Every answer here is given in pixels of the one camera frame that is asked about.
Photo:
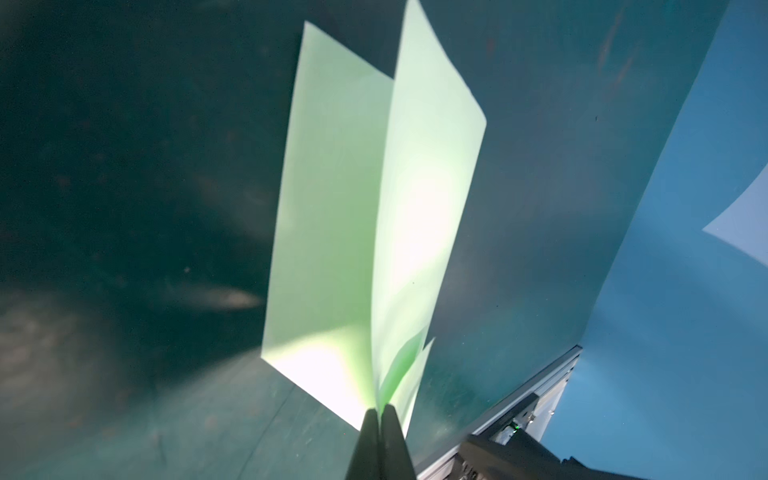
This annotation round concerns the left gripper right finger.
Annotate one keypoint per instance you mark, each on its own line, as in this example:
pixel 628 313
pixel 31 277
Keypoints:
pixel 395 462

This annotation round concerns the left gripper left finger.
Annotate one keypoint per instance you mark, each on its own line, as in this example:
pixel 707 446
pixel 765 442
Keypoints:
pixel 365 463

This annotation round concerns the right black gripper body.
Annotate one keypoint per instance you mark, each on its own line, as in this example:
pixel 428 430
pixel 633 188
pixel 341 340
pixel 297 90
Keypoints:
pixel 524 458

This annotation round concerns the light green paper sheet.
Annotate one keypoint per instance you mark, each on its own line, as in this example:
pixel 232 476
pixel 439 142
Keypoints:
pixel 376 174

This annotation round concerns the dark green table mat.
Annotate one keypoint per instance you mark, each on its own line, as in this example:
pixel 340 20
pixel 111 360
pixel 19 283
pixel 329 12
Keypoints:
pixel 142 146

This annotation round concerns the aluminium front rail bed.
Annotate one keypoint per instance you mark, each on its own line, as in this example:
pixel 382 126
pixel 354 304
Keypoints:
pixel 530 407

